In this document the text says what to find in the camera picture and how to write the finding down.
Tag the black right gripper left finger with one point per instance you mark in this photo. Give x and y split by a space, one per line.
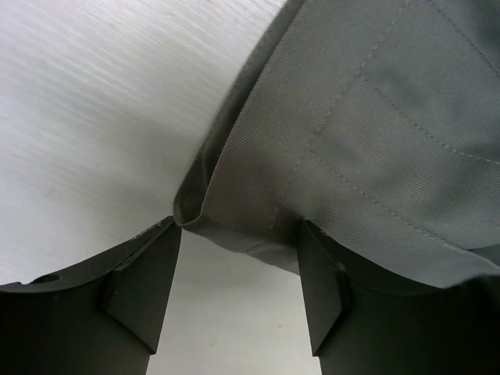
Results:
101 316

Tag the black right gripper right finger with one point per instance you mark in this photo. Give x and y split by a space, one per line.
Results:
364 319

